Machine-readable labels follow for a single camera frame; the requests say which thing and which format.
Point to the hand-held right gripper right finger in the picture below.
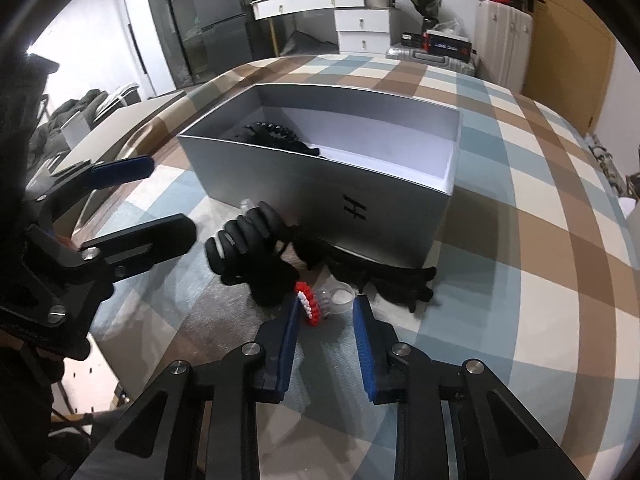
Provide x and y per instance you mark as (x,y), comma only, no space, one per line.
(365,355)

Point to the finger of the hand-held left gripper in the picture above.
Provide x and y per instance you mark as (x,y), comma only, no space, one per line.
(122,170)
(150,237)

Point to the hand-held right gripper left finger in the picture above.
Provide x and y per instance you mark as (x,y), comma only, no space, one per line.
(287,350)

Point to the black claw hair clip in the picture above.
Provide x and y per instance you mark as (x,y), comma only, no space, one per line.
(245,250)

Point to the grey cardboard box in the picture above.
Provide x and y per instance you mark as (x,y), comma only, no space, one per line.
(325,195)

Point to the dark jacket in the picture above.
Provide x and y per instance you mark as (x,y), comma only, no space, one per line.
(65,120)

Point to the white perforated panel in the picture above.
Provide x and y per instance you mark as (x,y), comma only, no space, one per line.
(90,385)

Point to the glass door cabinet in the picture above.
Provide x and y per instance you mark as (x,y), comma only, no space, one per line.
(165,20)

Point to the plaid tablecloth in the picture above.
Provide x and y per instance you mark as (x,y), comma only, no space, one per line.
(525,260)

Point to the dark grey fridge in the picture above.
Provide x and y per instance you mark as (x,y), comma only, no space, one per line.
(222,10)

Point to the white vanity desk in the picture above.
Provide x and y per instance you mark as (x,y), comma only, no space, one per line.
(305,0)

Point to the white drawer cabinet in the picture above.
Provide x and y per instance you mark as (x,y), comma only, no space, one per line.
(362,25)

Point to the silver suitcase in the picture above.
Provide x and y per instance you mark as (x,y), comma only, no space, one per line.
(430,60)

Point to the small black box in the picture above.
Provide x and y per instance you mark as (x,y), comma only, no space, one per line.
(412,40)

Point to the red and black box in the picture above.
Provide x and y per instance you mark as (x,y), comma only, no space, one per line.
(447,46)

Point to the white suitcase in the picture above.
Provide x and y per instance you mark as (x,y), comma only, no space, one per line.
(502,45)

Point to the dark wrapped bouquet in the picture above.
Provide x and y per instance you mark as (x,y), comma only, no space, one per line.
(425,2)

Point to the wooden door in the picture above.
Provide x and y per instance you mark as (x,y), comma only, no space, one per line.
(565,50)

